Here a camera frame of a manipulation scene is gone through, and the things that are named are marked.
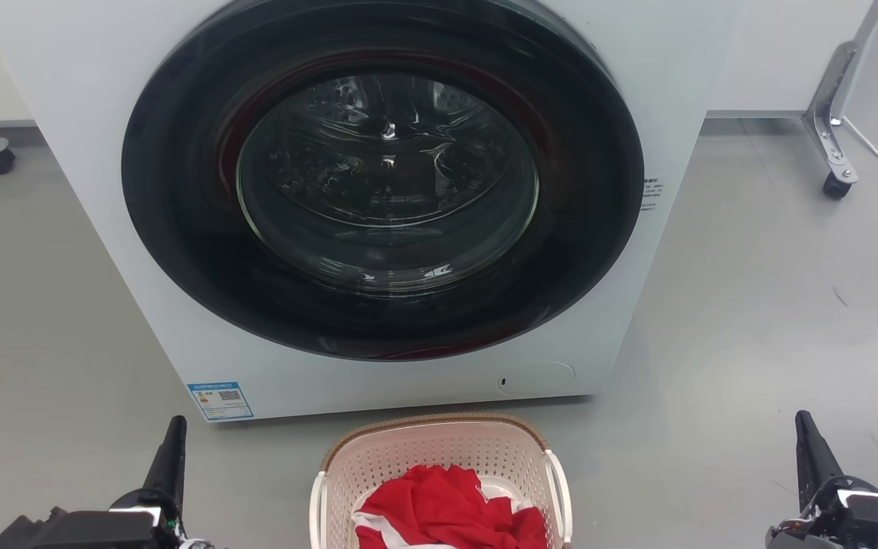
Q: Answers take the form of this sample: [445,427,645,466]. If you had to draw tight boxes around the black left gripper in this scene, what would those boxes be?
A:
[41,415,188,549]

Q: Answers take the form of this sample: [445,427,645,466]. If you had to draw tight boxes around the grey metal leg with caster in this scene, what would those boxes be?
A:
[801,0,878,201]

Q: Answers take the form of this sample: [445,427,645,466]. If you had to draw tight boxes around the white perforated plastic laundry basket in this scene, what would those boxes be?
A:
[309,413,574,549]

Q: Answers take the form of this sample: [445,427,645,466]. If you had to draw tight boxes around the red garment with white stripes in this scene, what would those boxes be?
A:
[351,464,549,549]

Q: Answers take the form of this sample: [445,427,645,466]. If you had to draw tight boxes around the round black washing machine door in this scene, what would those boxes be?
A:
[121,0,645,362]

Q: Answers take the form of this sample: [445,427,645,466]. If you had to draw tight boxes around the blue white energy label sticker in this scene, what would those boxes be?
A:
[187,380,255,422]

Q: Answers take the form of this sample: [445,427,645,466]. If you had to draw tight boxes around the white front-load washing machine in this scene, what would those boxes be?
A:
[0,0,741,422]

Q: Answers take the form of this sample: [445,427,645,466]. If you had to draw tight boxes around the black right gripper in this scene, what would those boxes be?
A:
[765,409,878,549]

